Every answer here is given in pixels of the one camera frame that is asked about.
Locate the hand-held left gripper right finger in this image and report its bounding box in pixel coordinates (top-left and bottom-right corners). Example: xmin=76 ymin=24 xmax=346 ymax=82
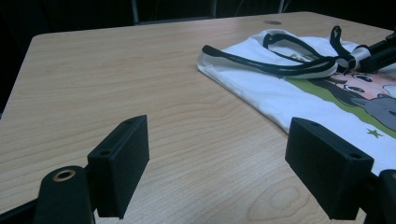
xmin=284 ymin=117 xmax=375 ymax=221

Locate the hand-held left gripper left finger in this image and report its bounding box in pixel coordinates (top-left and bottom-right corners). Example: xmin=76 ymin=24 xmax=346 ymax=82
xmin=87 ymin=114 xmax=150 ymax=220

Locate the white printed tank top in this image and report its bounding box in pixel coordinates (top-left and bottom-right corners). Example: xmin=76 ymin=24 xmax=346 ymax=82
xmin=196 ymin=25 xmax=396 ymax=176

